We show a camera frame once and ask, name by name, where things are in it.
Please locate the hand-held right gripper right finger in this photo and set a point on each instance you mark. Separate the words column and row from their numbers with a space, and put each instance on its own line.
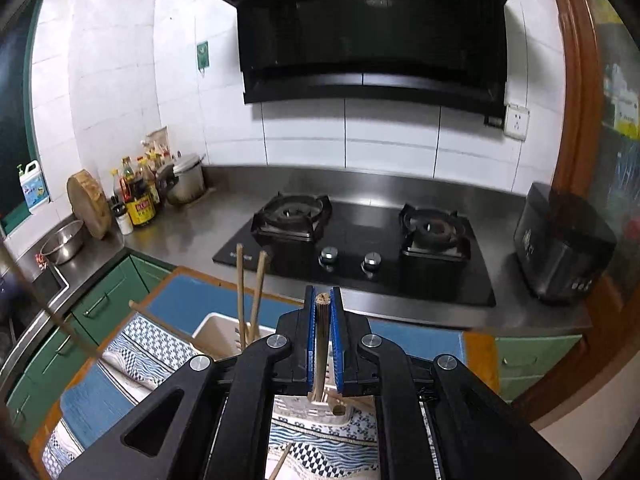
column 336, row 340

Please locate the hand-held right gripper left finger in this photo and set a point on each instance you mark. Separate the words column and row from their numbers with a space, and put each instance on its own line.
column 312, row 340

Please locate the tan wooden chopstick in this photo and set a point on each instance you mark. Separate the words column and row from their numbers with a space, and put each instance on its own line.
column 55, row 312
column 257, row 290
column 240, row 285
column 322, row 350

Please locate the white plastic chopstick holder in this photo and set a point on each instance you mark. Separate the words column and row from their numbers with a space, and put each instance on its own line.
column 215, row 325

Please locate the black glass gas stove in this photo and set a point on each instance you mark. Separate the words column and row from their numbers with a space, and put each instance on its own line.
column 360, row 240

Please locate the black burner grate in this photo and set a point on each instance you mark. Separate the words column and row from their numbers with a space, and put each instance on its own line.
column 460, row 245
column 260, row 222

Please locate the blue patterned table mat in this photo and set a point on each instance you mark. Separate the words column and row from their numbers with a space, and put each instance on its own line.
column 175, row 300

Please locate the steel pressure cooker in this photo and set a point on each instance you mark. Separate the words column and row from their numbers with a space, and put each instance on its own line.
column 187, row 185

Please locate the green base cabinet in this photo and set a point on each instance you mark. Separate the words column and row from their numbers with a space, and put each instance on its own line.
column 535, row 360
column 100, row 310

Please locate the large yellow label sauce bottle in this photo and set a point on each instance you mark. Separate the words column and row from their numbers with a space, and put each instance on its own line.
column 140, row 207

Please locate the small white jar black lid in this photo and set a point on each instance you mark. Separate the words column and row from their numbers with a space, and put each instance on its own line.
column 124, row 222

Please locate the cluster of condiment bottles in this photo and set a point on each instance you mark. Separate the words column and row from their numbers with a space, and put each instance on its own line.
column 150, row 175

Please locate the black rice cooker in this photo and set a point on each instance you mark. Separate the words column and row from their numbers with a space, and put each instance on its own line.
column 555, row 250

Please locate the beige seasoning packet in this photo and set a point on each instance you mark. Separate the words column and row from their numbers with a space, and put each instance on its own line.
column 157, row 140

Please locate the round wooden chopping board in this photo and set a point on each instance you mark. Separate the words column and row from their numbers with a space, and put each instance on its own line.
column 90, row 205

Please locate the stainless steel bowl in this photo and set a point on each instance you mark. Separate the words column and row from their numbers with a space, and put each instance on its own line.
column 62, row 245

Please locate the stainless steel sink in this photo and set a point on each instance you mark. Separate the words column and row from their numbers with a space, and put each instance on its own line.
column 47, row 285

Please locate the black range hood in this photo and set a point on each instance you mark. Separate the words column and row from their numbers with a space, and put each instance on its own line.
column 360, row 25

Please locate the white jug with blue label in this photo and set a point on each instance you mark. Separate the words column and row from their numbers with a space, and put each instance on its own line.
column 35, row 187

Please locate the wooden framed glass door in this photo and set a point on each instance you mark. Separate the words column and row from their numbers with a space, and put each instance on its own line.
column 570, row 85

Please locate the green framed window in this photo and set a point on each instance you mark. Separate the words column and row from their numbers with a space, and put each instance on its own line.
column 15, row 110

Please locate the white wall socket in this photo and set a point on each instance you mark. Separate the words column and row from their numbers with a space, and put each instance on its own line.
column 516, row 121

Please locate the green wall sticker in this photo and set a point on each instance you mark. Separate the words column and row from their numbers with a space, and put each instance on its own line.
column 202, row 54

